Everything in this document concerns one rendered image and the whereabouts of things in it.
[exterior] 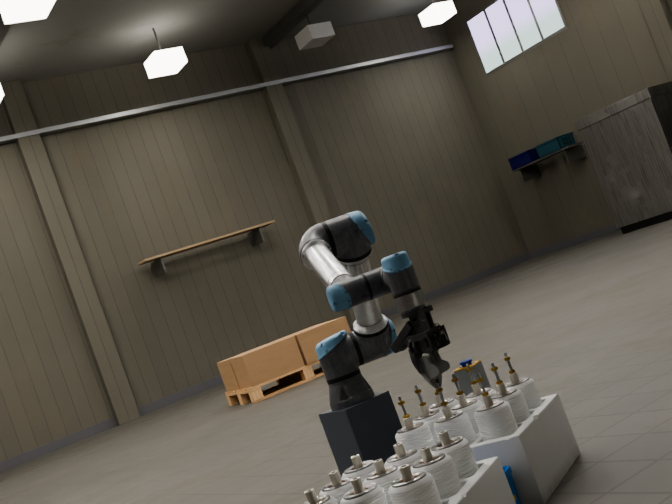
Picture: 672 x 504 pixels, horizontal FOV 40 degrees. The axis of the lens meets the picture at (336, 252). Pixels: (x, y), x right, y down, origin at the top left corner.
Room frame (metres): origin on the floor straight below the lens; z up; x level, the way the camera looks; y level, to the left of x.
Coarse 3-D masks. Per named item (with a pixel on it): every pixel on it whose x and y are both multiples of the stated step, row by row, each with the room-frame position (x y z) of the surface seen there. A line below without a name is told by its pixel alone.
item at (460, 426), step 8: (464, 416) 2.42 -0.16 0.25; (440, 424) 2.42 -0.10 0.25; (448, 424) 2.40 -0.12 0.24; (456, 424) 2.40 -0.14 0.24; (464, 424) 2.41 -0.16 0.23; (448, 432) 2.40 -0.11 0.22; (456, 432) 2.40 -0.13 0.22; (464, 432) 2.41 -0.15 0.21; (472, 432) 2.43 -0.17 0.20; (472, 440) 2.42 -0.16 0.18
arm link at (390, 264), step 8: (392, 256) 2.41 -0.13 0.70; (400, 256) 2.40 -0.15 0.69; (408, 256) 2.43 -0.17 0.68; (384, 264) 2.42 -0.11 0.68; (392, 264) 2.40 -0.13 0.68; (400, 264) 2.40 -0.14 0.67; (408, 264) 2.41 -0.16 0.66; (384, 272) 2.43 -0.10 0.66; (392, 272) 2.40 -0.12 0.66; (400, 272) 2.40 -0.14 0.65; (408, 272) 2.41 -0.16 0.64; (384, 280) 2.47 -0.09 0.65; (392, 280) 2.41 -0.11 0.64; (400, 280) 2.40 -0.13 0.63; (408, 280) 2.40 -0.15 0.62; (416, 280) 2.42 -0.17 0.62; (392, 288) 2.42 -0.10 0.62; (400, 288) 2.40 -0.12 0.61; (408, 288) 2.40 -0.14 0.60; (416, 288) 2.41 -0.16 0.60; (400, 296) 2.41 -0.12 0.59
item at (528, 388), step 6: (522, 384) 2.56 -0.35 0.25; (528, 384) 2.56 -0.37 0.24; (534, 384) 2.58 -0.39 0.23; (522, 390) 2.55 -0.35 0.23; (528, 390) 2.56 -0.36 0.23; (534, 390) 2.57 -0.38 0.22; (528, 396) 2.55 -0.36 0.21; (534, 396) 2.56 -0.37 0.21; (528, 402) 2.55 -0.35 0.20; (534, 402) 2.56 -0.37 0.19; (540, 402) 2.58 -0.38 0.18; (528, 408) 2.55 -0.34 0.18; (534, 408) 2.56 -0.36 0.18
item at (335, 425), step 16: (368, 400) 3.01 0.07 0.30; (384, 400) 3.04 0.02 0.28; (320, 416) 3.10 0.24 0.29; (336, 416) 3.01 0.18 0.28; (352, 416) 2.97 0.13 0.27; (368, 416) 3.00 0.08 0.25; (384, 416) 3.03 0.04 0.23; (336, 432) 3.05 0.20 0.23; (352, 432) 2.96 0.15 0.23; (368, 432) 2.99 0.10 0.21; (384, 432) 3.02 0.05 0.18; (336, 448) 3.08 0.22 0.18; (352, 448) 2.99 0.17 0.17; (368, 448) 2.97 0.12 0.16; (384, 448) 3.01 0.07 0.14; (352, 464) 3.02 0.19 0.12
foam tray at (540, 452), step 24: (552, 408) 2.55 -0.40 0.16; (528, 432) 2.35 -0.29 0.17; (552, 432) 2.49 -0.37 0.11; (480, 456) 2.34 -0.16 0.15; (504, 456) 2.31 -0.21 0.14; (528, 456) 2.30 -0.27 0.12; (552, 456) 2.44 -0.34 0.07; (576, 456) 2.59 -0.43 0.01; (528, 480) 2.30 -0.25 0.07; (552, 480) 2.38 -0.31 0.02
